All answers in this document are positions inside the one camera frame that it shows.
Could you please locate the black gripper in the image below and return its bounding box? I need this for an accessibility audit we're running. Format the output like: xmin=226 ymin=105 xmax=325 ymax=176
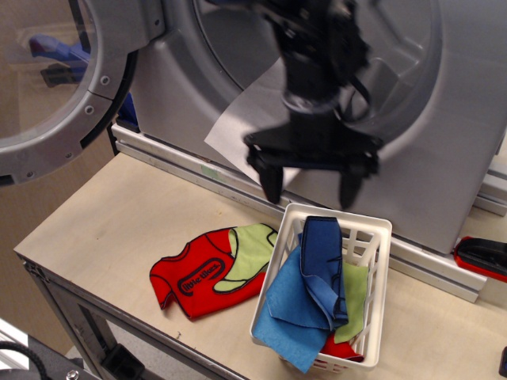
xmin=243 ymin=111 xmax=383 ymax=210

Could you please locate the dark blue garment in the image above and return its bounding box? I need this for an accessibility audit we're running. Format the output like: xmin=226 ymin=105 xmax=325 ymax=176
xmin=300 ymin=216 xmax=349 ymax=330

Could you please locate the light blue felt cloth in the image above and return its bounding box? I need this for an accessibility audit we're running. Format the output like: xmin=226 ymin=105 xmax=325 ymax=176
xmin=253 ymin=245 xmax=339 ymax=373

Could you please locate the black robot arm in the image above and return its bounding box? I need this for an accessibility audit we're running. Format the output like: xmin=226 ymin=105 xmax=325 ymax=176
xmin=216 ymin=1 xmax=383 ymax=209

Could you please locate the white plastic laundry basket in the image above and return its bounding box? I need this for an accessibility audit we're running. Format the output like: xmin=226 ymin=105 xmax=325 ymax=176
xmin=250 ymin=203 xmax=391 ymax=373

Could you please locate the grey toy washing machine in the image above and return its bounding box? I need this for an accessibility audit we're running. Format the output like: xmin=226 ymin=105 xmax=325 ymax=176
xmin=132 ymin=1 xmax=506 ymax=253

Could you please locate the round grey machine door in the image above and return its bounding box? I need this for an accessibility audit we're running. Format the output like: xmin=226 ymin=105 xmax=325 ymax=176
xmin=1 ymin=1 xmax=165 ymax=186

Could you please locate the white grey cloth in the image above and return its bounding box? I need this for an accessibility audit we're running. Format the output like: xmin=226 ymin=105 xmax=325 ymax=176
xmin=204 ymin=59 xmax=288 ymax=183

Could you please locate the green shirt on table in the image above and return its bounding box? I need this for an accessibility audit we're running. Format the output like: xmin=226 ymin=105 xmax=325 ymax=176
xmin=213 ymin=223 xmax=278 ymax=294

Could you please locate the green cloth in basket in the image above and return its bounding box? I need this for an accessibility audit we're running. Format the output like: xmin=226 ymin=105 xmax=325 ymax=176
xmin=334 ymin=263 xmax=368 ymax=344

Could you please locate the red little tikes shirt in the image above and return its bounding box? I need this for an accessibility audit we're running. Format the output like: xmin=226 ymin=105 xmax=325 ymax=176
xmin=150 ymin=229 xmax=265 ymax=319

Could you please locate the red cloth in basket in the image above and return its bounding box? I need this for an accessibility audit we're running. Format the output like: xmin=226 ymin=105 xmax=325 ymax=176
xmin=320 ymin=334 xmax=364 ymax=363

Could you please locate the red black clamp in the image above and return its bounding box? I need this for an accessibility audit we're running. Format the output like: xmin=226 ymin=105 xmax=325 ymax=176
xmin=453 ymin=237 xmax=506 ymax=283

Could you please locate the blue clamp behind door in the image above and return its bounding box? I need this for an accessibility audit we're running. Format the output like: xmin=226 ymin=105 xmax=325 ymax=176
xmin=29 ymin=33 xmax=90 ymax=66

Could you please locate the aluminium extrusion rail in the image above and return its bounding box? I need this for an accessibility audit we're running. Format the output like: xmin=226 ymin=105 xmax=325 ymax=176
xmin=111 ymin=124 xmax=489 ymax=302

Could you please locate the metal table frame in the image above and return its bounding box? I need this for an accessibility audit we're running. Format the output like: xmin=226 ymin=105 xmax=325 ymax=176
xmin=18 ymin=255 xmax=244 ymax=379

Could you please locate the black braided cable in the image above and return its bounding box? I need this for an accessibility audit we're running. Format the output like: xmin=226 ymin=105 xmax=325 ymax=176
xmin=0 ymin=340 xmax=47 ymax=380

